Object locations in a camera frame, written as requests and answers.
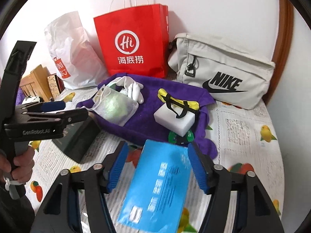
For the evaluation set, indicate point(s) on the green wet wipes pack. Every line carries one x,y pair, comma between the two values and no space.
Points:
115,106

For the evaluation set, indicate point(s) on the red Haidilao paper bag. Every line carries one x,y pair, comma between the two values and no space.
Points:
135,40

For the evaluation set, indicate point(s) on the purple towel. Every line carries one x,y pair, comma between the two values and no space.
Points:
149,117

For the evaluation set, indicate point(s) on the yellow black pouch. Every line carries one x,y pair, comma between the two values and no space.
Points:
186,106

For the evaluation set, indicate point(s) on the white Miniso plastic bag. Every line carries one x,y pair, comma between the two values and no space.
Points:
77,63

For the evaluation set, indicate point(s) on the dark green tea tin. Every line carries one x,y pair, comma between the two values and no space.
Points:
77,139

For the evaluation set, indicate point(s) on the green fruit snack packet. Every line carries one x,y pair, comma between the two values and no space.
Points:
174,138

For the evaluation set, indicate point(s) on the brown wooden door frame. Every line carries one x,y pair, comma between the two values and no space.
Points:
282,46

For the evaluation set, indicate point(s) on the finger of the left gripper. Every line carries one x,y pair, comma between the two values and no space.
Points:
44,107
34,119

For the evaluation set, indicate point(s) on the patterned brown box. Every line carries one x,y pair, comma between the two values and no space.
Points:
56,85

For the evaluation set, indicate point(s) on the white sponge block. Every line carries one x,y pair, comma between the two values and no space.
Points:
167,119

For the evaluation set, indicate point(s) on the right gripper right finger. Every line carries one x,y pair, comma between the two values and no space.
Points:
255,211

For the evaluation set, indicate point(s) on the clear bubble wrap bag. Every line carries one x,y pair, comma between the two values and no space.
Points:
117,121

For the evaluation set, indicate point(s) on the blue tissue pack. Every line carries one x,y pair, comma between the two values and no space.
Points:
156,196

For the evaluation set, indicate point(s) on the beige Nike waist bag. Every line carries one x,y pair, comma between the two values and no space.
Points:
229,72

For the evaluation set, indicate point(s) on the fruit pattern sachet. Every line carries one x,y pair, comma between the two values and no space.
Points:
99,95

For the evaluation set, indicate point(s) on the person's left hand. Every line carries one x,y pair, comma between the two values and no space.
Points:
24,164

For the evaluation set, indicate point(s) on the fruit print tablecloth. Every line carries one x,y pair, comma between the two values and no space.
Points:
244,140

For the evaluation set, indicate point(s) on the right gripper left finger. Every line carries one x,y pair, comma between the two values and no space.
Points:
59,211

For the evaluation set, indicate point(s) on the wooden chair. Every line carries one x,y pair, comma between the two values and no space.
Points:
36,84

